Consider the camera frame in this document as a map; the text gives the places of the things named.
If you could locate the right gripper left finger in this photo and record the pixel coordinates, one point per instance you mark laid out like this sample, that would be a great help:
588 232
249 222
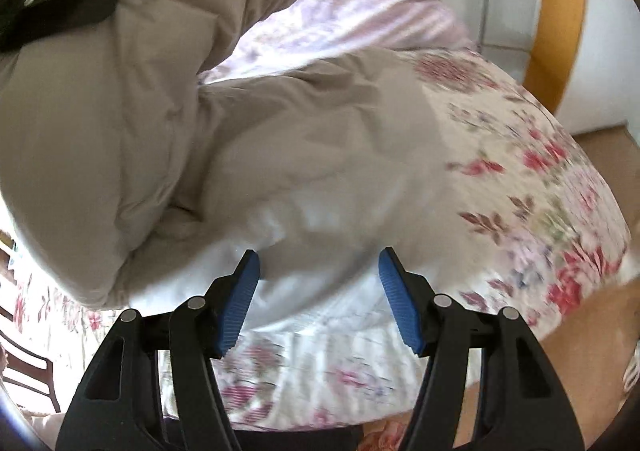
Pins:
151 384

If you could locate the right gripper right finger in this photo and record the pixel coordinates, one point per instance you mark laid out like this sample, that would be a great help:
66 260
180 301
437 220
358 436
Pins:
521 403

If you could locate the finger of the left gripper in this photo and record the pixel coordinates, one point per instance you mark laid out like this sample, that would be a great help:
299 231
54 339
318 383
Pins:
26 21

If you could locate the beige quilted down jacket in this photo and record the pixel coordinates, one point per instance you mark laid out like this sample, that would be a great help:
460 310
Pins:
106 130

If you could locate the dark wooden chair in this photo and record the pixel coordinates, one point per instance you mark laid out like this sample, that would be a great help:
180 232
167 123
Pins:
28 374

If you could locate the pink crumpled duvet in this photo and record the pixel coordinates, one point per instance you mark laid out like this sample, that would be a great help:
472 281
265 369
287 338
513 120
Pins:
314 29

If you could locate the floral bed sheet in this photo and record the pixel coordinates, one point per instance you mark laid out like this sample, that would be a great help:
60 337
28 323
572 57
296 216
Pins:
547 237

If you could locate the white garment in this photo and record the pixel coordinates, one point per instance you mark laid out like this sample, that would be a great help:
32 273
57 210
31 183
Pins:
318 260

